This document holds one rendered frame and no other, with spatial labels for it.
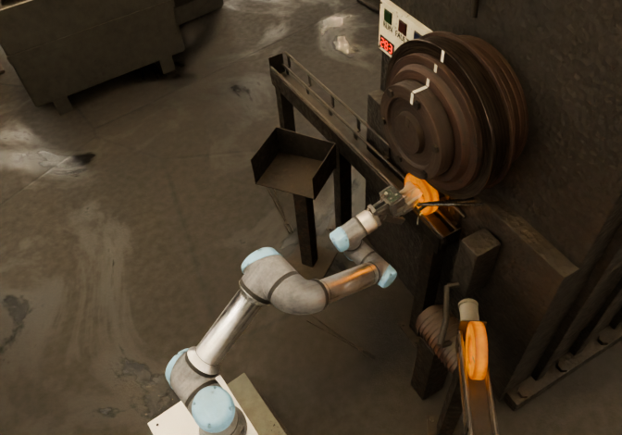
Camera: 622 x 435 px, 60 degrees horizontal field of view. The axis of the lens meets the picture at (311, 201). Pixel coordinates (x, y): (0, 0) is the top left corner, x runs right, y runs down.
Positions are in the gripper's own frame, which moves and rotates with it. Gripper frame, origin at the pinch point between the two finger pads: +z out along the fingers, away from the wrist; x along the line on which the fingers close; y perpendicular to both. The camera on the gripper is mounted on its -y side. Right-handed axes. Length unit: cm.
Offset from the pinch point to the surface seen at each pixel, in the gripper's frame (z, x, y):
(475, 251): -3.2, -31.3, 4.3
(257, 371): -88, 6, -56
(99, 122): -103, 206, -50
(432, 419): -39, -46, -67
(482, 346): -21, -55, 7
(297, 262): -49, 46, -65
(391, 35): 18, 33, 35
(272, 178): -38, 48, -7
